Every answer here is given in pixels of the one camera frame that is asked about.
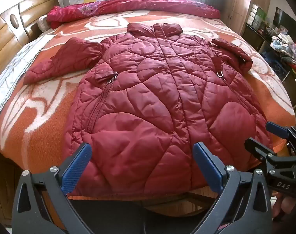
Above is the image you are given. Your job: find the wooden wardrobe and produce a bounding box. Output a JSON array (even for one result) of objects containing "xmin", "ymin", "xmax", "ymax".
[{"xmin": 221, "ymin": 0, "xmax": 273, "ymax": 37}]

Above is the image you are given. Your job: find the red quilted coat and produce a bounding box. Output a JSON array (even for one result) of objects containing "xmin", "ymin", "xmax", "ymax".
[{"xmin": 23, "ymin": 22, "xmax": 273, "ymax": 198}]

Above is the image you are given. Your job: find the wooden headboard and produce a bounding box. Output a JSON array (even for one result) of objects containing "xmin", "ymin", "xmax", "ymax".
[{"xmin": 0, "ymin": 0, "xmax": 61, "ymax": 84}]

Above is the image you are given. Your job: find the dark cabinet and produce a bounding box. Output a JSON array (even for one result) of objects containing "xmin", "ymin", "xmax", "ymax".
[{"xmin": 243, "ymin": 24, "xmax": 296, "ymax": 114}]

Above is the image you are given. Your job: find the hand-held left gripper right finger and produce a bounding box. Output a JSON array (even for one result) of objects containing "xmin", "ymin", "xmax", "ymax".
[{"xmin": 192, "ymin": 142, "xmax": 273, "ymax": 234}]

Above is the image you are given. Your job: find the wooden bed frame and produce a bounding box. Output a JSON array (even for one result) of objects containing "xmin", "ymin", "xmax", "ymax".
[{"xmin": 0, "ymin": 147, "xmax": 223, "ymax": 227}]

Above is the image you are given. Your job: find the person's right hand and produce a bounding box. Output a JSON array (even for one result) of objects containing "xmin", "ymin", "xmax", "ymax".
[{"xmin": 272, "ymin": 192, "xmax": 296, "ymax": 221}]

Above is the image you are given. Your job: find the white pillow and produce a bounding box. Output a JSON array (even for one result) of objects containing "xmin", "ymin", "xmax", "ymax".
[{"xmin": 37, "ymin": 15, "xmax": 51, "ymax": 33}]

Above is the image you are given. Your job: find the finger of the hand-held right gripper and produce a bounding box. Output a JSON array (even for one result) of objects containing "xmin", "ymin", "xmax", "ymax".
[
  {"xmin": 244, "ymin": 138, "xmax": 278, "ymax": 163},
  {"xmin": 266, "ymin": 122, "xmax": 296, "ymax": 152}
]

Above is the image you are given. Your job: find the grey sheet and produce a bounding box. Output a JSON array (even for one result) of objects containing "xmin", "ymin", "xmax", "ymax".
[{"xmin": 0, "ymin": 35, "xmax": 55, "ymax": 118}]

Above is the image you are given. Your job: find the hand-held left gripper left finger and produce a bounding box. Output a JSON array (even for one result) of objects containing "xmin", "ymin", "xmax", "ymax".
[{"xmin": 12, "ymin": 143, "xmax": 95, "ymax": 234}]

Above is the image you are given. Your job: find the red floral quilt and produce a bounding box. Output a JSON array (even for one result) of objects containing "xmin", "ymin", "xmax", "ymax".
[{"xmin": 46, "ymin": 0, "xmax": 221, "ymax": 30}]

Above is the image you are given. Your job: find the pile of clothes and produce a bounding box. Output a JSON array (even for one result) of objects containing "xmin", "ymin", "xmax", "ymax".
[{"xmin": 270, "ymin": 32, "xmax": 296, "ymax": 77}]

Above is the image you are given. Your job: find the black screen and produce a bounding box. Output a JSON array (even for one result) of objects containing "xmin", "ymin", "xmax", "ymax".
[{"xmin": 272, "ymin": 7, "xmax": 296, "ymax": 31}]

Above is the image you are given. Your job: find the orange white patterned blanket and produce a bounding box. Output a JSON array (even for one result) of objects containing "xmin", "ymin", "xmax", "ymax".
[{"xmin": 0, "ymin": 10, "xmax": 296, "ymax": 200}]

